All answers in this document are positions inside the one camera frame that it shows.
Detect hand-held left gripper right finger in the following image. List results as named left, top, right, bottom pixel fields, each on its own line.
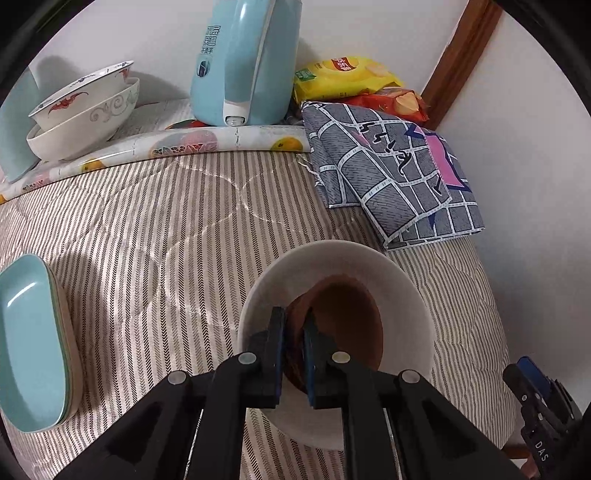
left=302, top=318, right=536, bottom=480

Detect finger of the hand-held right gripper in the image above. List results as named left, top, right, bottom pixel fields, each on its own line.
left=502, top=364, right=546, bottom=418
left=516, top=356, right=553, bottom=398

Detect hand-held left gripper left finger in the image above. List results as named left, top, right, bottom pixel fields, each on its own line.
left=55, top=307, right=288, bottom=480

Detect small brown bowl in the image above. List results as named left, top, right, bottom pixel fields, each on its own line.
left=284, top=275, right=384, bottom=395

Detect plain white bowl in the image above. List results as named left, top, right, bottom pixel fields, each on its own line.
left=236, top=240, right=435, bottom=450

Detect pink square plate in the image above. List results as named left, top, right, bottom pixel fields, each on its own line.
left=48, top=272, right=85, bottom=416

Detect green square plate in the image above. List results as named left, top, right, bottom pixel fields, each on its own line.
left=45, top=265, right=77, bottom=416

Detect blue square plate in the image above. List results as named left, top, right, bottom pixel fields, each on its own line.
left=0, top=254, right=70, bottom=433

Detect grey checked cloth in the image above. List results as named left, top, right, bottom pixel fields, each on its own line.
left=301, top=99, right=485, bottom=250

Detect fruit print tablecloth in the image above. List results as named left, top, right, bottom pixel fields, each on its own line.
left=0, top=97, right=312, bottom=204

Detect red snack bag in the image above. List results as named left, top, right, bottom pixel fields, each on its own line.
left=344, top=87, right=430, bottom=123

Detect yellow chip bag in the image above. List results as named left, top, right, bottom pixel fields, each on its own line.
left=294, top=56, right=404, bottom=103

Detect large white bowl grey swirls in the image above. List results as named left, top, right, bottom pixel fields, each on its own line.
left=26, top=78, right=140, bottom=161

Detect light blue electric kettle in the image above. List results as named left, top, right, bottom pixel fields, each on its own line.
left=190, top=0, right=303, bottom=127

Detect white bowl with painted flowers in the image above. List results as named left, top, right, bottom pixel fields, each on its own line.
left=29, top=60, right=134, bottom=131

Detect light blue thermos jug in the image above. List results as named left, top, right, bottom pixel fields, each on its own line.
left=0, top=69, right=40, bottom=183

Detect brown wooden door frame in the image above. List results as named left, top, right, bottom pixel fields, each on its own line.
left=421, top=0, right=504, bottom=131

